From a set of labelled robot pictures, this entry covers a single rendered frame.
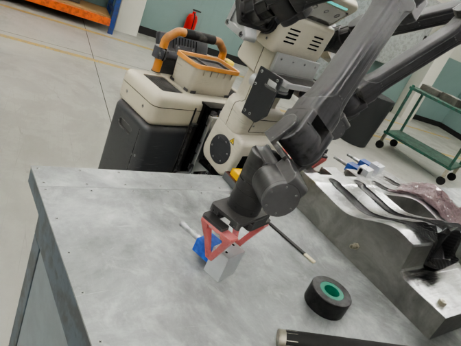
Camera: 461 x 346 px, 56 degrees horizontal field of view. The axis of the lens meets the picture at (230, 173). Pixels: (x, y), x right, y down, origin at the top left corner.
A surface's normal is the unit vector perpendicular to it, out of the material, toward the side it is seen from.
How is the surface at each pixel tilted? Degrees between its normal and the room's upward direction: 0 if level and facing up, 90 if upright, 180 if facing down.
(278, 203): 90
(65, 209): 0
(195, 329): 0
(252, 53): 90
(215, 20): 90
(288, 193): 90
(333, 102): 64
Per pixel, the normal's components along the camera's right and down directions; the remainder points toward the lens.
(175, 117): 0.60, 0.55
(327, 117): 0.58, 0.12
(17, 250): 0.37, -0.84
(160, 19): 0.33, 0.53
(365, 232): -0.79, -0.05
